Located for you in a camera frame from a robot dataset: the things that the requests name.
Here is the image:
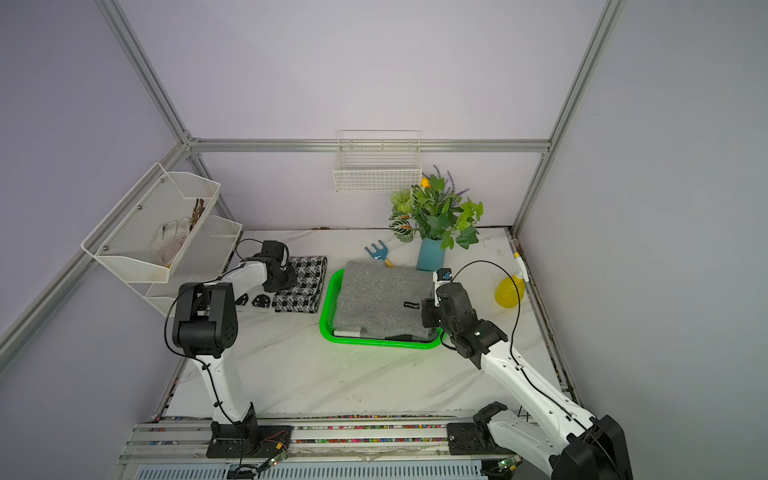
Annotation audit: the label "green plastic basket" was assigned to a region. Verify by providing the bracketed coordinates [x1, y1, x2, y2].
[318, 269, 441, 350]

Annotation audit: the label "dried twigs in shelf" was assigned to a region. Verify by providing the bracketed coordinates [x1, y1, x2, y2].
[188, 198, 205, 232]

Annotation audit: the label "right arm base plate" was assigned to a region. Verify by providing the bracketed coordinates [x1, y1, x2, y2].
[446, 423, 510, 455]

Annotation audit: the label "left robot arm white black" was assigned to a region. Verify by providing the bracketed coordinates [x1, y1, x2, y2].
[166, 240, 297, 428]

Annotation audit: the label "clear glove in shelf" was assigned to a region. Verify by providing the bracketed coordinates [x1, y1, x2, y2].
[150, 217, 190, 267]

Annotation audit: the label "artificial plant teal vase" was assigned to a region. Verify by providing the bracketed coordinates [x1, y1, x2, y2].
[389, 169, 484, 271]

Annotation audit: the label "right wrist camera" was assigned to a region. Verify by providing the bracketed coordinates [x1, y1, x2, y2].
[433, 268, 453, 288]

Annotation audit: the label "blue hand rake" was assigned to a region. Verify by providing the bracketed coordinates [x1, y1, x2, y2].
[365, 240, 394, 268]

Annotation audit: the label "aluminium front rail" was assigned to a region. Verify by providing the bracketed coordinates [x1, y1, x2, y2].
[116, 415, 607, 466]

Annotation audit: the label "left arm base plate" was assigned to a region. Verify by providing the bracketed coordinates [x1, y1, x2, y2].
[206, 422, 293, 459]

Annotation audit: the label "grey scarf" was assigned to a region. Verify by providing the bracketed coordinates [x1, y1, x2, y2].
[333, 261, 437, 342]

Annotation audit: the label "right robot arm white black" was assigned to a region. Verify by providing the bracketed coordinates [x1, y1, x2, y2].
[422, 280, 633, 479]

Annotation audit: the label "white scarf black circles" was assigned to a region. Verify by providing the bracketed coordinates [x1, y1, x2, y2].
[236, 293, 273, 309]

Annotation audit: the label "white mesh two-tier shelf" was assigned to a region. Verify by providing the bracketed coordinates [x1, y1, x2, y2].
[81, 163, 243, 314]

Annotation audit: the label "white wire wall basket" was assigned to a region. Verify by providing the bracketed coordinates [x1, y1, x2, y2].
[333, 129, 423, 193]

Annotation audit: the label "houndstooth scarf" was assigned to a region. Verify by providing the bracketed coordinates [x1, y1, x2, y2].
[272, 256, 327, 314]

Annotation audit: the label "yellow spray bottle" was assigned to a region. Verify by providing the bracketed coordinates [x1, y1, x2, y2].
[495, 252, 530, 309]

